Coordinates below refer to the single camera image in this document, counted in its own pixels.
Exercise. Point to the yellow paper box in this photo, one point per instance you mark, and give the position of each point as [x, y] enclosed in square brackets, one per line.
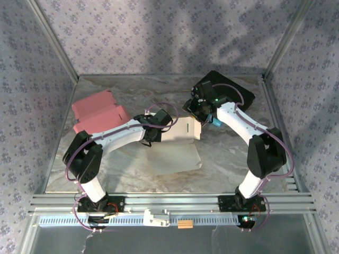
[174, 156]

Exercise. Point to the pink paper box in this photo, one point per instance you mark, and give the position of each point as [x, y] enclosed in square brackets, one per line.
[92, 105]

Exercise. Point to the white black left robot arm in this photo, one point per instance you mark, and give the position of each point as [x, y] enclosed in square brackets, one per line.
[119, 137]

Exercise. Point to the light blue tube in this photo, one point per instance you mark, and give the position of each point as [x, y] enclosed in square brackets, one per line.
[217, 123]

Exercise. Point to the black hard case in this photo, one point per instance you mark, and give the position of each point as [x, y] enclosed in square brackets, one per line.
[243, 92]

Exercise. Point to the white connector block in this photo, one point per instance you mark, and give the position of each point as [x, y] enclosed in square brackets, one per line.
[156, 219]

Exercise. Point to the orange terminal block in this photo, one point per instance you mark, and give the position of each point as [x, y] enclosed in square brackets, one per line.
[185, 225]

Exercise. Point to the grey metal bottom panel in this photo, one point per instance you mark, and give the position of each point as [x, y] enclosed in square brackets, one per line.
[172, 240]

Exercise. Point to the aluminium back rail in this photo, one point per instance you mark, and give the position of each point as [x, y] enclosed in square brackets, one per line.
[159, 76]

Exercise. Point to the aluminium right side rail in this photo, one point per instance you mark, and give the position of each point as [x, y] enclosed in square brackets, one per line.
[276, 111]

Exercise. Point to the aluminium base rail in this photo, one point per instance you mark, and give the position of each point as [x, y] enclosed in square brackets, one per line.
[172, 201]

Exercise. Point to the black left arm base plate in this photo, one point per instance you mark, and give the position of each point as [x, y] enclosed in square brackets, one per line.
[120, 205]

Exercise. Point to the aluminium left side rail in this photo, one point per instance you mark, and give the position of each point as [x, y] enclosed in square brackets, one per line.
[58, 132]

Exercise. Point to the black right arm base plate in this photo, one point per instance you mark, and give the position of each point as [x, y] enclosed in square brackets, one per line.
[225, 203]

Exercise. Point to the aluminium right corner post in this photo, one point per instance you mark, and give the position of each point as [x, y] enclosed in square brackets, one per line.
[288, 39]

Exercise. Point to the aluminium corner post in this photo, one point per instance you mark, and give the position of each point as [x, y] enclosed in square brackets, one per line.
[53, 39]
[288, 39]

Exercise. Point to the aluminium left corner post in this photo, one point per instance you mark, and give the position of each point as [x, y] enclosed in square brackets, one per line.
[53, 39]

